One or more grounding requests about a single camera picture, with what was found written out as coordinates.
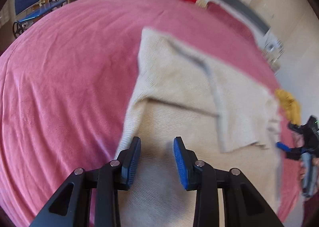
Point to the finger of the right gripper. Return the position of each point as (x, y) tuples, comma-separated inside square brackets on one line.
[(296, 128), (283, 147)]

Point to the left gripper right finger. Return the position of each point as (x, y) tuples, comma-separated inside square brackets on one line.
[(243, 205)]

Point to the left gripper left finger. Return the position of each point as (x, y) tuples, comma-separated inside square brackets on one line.
[(70, 204)]

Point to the beige knit sweater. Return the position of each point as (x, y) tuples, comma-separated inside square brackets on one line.
[(225, 117)]

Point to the blue folding chair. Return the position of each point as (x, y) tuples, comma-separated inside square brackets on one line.
[(28, 11)]

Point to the person right hand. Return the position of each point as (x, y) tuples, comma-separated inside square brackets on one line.
[(308, 176)]

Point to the yellow garment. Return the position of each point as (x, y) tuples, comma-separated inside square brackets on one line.
[(289, 105)]

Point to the white bedside table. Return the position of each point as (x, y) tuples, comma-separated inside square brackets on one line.
[(272, 49)]

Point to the pink bed blanket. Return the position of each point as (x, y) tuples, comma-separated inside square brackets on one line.
[(66, 84)]

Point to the dark pink pillow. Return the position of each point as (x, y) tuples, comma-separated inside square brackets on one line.
[(237, 26)]

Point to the cream plush toy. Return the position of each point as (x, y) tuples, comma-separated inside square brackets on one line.
[(202, 4)]

